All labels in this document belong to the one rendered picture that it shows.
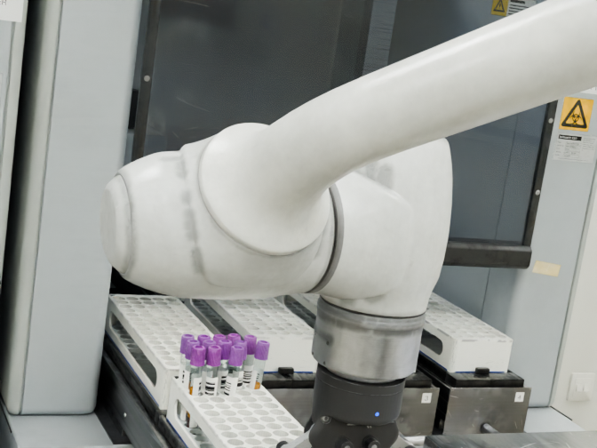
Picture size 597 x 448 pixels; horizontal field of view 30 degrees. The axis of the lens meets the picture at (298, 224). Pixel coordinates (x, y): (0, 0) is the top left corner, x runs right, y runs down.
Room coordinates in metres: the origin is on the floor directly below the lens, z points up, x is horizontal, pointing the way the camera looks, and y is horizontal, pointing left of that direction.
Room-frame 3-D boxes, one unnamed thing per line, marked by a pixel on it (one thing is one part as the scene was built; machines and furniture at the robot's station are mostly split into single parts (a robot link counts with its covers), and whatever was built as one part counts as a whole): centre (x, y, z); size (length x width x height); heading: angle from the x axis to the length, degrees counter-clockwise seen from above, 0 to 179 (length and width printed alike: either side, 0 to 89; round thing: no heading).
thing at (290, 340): (1.54, 0.05, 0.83); 0.30 x 0.10 x 0.06; 24
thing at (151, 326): (1.37, 0.14, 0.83); 0.30 x 0.10 x 0.06; 24
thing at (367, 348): (0.90, -0.07, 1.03); 0.09 x 0.09 x 0.06
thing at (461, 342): (1.67, -0.23, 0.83); 0.30 x 0.10 x 0.06; 24
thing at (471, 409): (1.79, -0.17, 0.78); 0.73 x 0.14 x 0.09; 24
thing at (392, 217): (0.89, -0.06, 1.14); 0.13 x 0.11 x 0.16; 121
